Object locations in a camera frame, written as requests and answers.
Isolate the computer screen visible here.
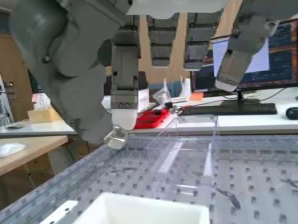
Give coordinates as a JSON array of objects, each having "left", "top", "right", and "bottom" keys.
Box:
[{"left": 193, "top": 19, "right": 298, "bottom": 102}]

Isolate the wooden block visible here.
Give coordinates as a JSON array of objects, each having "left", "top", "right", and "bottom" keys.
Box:
[{"left": 26, "top": 107, "right": 62, "bottom": 124}]

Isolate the wooden desk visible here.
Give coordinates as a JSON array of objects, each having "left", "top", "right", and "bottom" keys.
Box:
[{"left": 0, "top": 134, "right": 70, "bottom": 178}]

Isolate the black keyboard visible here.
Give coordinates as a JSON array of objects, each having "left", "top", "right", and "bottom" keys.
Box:
[{"left": 179, "top": 101, "right": 279, "bottom": 117}]

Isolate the red tray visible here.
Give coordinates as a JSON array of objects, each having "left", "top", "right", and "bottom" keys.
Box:
[{"left": 133, "top": 107, "right": 173, "bottom": 131}]

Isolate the small white box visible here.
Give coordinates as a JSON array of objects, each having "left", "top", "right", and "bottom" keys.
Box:
[{"left": 72, "top": 191, "right": 211, "bottom": 224}]

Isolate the clear box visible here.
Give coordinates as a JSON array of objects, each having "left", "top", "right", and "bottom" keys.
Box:
[{"left": 0, "top": 114, "right": 298, "bottom": 224}]

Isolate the white desk with headphones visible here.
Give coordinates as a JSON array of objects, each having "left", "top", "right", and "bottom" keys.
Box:
[{"left": 0, "top": 119, "right": 77, "bottom": 139}]

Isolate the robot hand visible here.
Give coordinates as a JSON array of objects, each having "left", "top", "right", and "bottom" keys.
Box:
[{"left": 8, "top": 0, "right": 298, "bottom": 147}]

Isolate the white desk with keyboard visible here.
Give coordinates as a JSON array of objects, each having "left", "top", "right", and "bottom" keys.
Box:
[{"left": 127, "top": 87, "right": 298, "bottom": 136}]

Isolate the white mouse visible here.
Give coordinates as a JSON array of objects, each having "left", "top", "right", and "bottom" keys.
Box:
[{"left": 0, "top": 143, "right": 26, "bottom": 159}]

